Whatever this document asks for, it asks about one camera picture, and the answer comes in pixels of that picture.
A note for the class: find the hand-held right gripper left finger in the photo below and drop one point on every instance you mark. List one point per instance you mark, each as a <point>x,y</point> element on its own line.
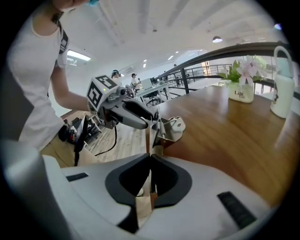
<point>93,192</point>

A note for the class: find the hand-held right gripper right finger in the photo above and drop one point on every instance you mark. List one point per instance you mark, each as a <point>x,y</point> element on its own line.
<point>206,206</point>

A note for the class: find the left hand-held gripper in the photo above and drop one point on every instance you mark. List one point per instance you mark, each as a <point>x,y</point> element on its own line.
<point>98,93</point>

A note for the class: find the large metal binder clip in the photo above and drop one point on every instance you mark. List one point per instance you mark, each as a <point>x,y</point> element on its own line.
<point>173,131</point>

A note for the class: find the person's left forearm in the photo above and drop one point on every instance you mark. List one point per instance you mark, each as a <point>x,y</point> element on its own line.
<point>68,96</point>

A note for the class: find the black office chair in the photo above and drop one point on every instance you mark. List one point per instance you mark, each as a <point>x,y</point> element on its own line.
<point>152,95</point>

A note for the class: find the white desk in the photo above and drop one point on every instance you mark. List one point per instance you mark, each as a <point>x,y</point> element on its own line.
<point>154,87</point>

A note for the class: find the white box appliance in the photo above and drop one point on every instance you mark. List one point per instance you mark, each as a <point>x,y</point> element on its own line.
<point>146,84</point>

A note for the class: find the black device with screen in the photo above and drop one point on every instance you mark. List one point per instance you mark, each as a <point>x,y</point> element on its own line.
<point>80,140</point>

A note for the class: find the black metal railing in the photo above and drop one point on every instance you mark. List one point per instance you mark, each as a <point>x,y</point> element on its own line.
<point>185,80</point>

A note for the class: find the wooden table with black legs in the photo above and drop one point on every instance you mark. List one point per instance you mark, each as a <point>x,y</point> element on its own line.
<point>211,131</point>

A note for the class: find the rectangular ceiling light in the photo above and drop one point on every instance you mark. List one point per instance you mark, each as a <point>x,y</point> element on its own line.
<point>78,56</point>

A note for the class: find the white pot with pink flowers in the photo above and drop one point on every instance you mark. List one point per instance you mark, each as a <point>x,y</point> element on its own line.
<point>241,93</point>

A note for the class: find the round ceiling lamp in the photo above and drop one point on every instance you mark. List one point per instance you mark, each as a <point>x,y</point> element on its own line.
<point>217,39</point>

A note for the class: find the person's light t-shirt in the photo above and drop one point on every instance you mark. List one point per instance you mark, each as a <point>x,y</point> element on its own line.
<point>30,70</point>

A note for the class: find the white mug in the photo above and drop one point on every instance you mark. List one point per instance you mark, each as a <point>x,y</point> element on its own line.
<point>282,93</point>

